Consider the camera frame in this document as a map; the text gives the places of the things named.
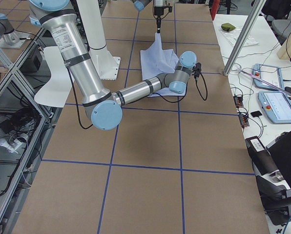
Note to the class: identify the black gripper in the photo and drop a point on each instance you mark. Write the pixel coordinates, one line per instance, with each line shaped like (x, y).
(157, 14)

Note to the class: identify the light blue striped shirt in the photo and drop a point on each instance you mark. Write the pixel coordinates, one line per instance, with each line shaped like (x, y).
(155, 60)

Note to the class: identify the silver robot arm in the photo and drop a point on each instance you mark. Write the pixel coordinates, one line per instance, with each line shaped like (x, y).
(141, 4)
(102, 106)

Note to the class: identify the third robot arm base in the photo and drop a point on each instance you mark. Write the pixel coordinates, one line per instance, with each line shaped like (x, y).
(9, 37)

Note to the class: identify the red fire extinguisher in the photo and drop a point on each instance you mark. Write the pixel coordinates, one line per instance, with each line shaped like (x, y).
(214, 9)

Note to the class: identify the green cloth bundle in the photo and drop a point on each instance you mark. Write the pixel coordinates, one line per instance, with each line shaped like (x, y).
(227, 27)

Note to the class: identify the orange circuit board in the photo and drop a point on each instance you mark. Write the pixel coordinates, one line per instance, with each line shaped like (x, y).
(238, 100)
(244, 119)

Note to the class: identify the white plastic chair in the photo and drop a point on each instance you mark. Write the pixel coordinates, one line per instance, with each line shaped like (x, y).
(55, 92)

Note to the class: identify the upper teach pendant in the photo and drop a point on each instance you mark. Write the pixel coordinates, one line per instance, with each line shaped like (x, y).
(269, 77)

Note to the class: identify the teach pendant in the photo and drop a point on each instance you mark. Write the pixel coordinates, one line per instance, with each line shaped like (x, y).
(276, 106)
(269, 77)

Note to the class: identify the small black device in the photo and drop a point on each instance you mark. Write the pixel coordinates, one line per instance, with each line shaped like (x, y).
(256, 114)

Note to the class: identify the lower teach pendant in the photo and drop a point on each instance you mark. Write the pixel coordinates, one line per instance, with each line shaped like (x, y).
(276, 106)

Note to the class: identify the white power strip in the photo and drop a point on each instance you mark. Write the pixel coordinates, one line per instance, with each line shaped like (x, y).
(14, 145)

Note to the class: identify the black machine with label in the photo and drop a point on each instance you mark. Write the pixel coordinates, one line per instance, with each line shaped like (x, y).
(276, 199)

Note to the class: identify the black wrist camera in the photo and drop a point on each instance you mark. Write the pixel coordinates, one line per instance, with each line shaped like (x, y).
(196, 70)

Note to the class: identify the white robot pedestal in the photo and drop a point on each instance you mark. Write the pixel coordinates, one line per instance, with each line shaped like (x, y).
(106, 65)

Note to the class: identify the aluminium frame post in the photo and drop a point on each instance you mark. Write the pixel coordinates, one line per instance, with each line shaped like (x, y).
(250, 21)

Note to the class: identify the aluminium frame rack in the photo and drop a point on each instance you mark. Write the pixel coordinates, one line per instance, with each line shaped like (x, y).
(23, 72)

